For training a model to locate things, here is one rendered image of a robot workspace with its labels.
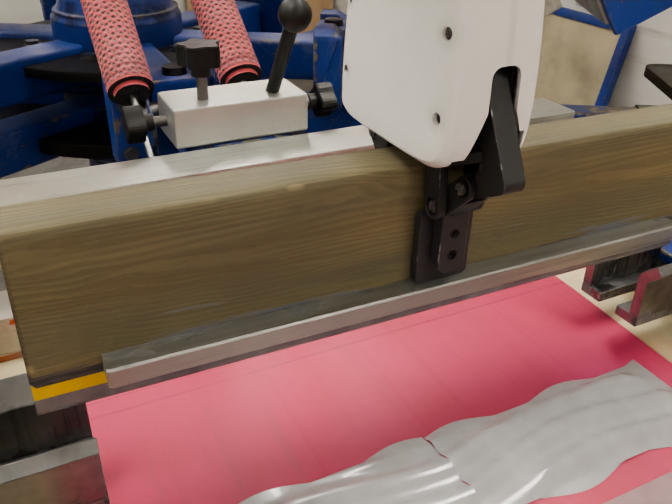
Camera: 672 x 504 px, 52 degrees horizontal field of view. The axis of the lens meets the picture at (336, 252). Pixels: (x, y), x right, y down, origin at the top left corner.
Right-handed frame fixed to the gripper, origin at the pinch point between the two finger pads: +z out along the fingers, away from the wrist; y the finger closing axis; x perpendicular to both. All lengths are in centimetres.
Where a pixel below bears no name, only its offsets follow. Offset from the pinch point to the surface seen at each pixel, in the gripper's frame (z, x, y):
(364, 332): 13.9, 2.3, -9.3
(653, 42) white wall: 38, 201, -151
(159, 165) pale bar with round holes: 5.3, -8.0, -26.4
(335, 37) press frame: 5, 26, -63
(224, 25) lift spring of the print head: 0, 6, -50
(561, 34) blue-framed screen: 43, 195, -192
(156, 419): 14.1, -13.9, -6.8
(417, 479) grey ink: 13.4, -2.0, 4.9
